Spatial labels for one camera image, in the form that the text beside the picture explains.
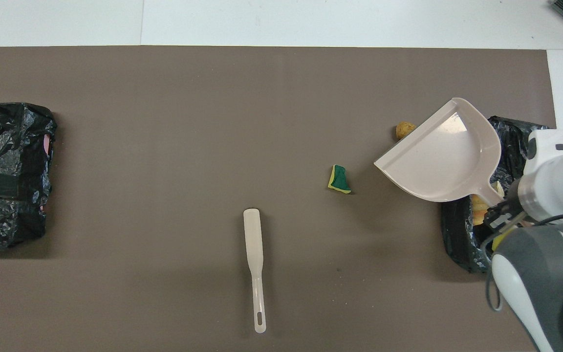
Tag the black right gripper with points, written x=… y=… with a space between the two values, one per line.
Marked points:
x=515 y=210

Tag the striped orange croissant toy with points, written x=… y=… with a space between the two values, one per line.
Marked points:
x=479 y=212

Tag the yellow green sponge piece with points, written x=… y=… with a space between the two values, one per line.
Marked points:
x=502 y=235

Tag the beige plastic dustpan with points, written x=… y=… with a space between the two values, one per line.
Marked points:
x=438 y=166

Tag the brown bread roll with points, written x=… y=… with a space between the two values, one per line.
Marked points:
x=404 y=130

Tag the small green yellow sponge wedge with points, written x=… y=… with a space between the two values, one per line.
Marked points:
x=340 y=180

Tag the beige hand brush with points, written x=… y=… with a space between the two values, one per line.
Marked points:
x=252 y=234

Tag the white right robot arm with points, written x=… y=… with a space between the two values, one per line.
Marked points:
x=555 y=186

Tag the black bagged bin pink patch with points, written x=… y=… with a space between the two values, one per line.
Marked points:
x=8 y=137

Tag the brown table mat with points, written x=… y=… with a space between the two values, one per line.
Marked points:
x=115 y=293

